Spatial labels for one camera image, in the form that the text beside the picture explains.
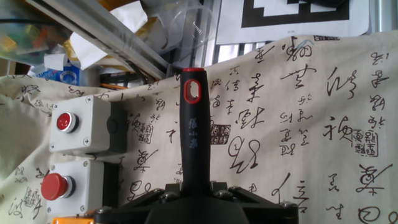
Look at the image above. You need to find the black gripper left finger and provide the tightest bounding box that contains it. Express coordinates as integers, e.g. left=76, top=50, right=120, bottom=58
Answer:
left=93, top=182, right=185, bottom=224

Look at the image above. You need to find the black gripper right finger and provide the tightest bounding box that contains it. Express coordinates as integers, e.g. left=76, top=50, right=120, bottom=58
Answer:
left=210, top=180, right=299, bottom=224

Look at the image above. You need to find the black ladle with red ring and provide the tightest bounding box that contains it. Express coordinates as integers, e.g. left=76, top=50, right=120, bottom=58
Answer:
left=179, top=67, right=212, bottom=197

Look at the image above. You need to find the grey box red mushroom button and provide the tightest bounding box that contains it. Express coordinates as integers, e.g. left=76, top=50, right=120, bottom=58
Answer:
left=40, top=160, right=119, bottom=217

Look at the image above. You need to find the orange emergency stop box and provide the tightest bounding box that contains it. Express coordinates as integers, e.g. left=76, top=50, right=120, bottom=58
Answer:
left=51, top=216, right=96, bottom=224

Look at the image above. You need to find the beige calligraphy print tablecloth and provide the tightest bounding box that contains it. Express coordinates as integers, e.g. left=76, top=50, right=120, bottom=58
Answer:
left=0, top=29, right=398, bottom=224

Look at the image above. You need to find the grey box flat red button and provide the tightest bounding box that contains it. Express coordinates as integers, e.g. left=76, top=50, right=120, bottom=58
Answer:
left=49, top=95, right=127, bottom=156

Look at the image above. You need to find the orange rod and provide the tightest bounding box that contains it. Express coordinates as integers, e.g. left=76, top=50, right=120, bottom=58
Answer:
left=99, top=82, right=129, bottom=91

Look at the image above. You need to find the blue white package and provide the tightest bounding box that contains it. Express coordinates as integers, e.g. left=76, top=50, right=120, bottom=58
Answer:
left=29, top=63, right=82, bottom=87

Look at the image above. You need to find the crumpled white paper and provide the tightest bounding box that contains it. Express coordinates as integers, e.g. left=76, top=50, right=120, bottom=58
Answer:
left=70, top=0, right=149, bottom=71

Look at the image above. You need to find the yellow package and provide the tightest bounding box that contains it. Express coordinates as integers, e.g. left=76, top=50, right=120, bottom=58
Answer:
left=63, top=39, right=79, bottom=63

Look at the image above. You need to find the white sheet with black marker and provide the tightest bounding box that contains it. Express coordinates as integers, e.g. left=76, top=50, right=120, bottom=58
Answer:
left=215, top=0, right=371, bottom=46

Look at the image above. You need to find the clear plastic cup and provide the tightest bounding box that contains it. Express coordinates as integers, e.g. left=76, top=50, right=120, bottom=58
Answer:
left=167, top=6, right=215, bottom=68

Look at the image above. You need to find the clear box of coloured blocks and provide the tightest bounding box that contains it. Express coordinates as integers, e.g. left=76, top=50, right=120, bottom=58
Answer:
left=0, top=0, right=70, bottom=66

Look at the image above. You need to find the aluminium frame bar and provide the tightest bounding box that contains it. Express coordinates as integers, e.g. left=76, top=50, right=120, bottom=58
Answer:
left=26, top=0, right=167, bottom=81

